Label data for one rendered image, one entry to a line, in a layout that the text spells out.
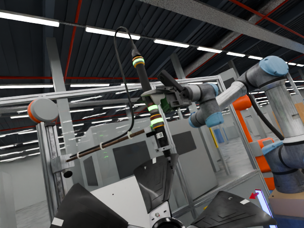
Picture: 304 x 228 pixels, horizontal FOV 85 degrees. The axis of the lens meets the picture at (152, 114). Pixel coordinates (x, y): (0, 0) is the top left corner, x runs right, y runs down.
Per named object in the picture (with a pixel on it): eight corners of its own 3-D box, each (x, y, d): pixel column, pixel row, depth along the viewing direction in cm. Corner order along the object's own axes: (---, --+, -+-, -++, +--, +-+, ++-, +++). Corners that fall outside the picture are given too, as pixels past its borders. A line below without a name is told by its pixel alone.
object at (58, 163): (51, 174, 88) (49, 159, 90) (64, 171, 94) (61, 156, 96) (62, 170, 83) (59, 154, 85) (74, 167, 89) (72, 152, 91)
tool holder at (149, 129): (148, 155, 58) (140, 128, 60) (158, 152, 64) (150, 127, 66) (170, 148, 54) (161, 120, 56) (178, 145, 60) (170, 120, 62)
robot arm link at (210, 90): (222, 96, 72) (216, 78, 74) (204, 99, 68) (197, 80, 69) (210, 102, 79) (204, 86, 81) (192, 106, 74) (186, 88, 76)
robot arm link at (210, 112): (215, 125, 79) (206, 104, 81) (229, 121, 68) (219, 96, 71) (200, 130, 77) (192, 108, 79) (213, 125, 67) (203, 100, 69)
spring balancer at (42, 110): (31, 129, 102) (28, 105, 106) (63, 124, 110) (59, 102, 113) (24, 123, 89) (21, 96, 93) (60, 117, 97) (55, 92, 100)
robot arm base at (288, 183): (278, 182, 95) (270, 165, 97) (312, 179, 85) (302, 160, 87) (273, 194, 85) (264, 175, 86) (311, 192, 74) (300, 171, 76)
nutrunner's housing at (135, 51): (160, 159, 57) (126, 45, 67) (165, 157, 60) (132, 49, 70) (170, 156, 55) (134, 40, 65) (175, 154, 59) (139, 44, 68)
